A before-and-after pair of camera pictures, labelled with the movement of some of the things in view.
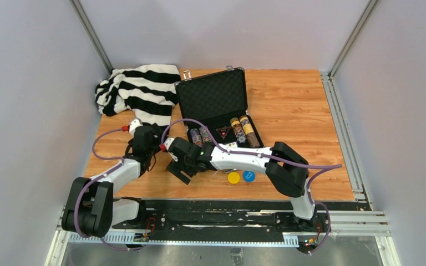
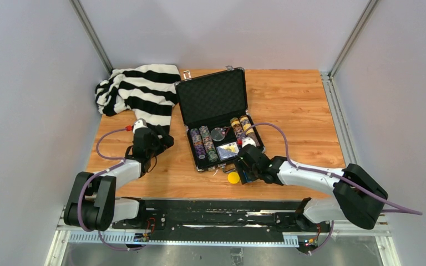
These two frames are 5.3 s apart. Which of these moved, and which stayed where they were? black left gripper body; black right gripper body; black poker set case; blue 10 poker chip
Moved: black right gripper body
Stayed: blue 10 poker chip; black poker set case; black left gripper body
